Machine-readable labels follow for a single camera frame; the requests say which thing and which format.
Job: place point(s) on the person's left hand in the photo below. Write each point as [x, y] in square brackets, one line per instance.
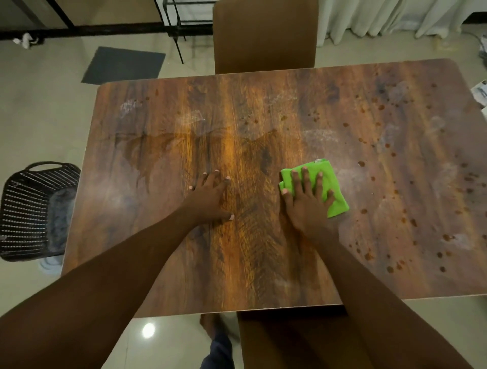
[207, 197]

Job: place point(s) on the person's right hand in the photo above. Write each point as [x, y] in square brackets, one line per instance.
[310, 216]

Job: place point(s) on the green cleaning cloth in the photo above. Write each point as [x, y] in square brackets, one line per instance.
[330, 178]

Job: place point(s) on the black plastic basket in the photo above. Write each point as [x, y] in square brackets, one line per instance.
[23, 213]

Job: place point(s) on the person's left forearm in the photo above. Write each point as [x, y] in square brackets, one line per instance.
[95, 296]

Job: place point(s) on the person's right forearm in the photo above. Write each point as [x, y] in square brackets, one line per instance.
[388, 311]

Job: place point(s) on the person's left foot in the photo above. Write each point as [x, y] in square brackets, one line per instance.
[209, 323]

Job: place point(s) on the person's blue trousers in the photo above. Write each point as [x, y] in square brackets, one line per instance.
[220, 353]

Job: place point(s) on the wooden table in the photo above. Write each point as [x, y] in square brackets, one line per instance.
[380, 114]

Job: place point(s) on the brown upholstered chair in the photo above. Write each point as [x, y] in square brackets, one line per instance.
[289, 342]
[266, 34]

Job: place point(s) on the black metal rack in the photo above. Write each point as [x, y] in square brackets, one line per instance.
[178, 49]

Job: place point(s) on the dark grey floor mat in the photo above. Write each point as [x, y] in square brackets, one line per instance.
[123, 65]

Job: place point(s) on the white plastic stool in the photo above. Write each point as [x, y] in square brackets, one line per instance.
[51, 266]

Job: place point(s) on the white curtain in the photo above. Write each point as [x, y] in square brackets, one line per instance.
[361, 19]

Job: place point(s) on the black framed glass door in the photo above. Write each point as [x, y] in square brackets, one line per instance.
[114, 9]

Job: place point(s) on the scattered papers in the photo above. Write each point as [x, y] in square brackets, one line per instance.
[480, 93]

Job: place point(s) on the white power plug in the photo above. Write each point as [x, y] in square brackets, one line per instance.
[26, 40]

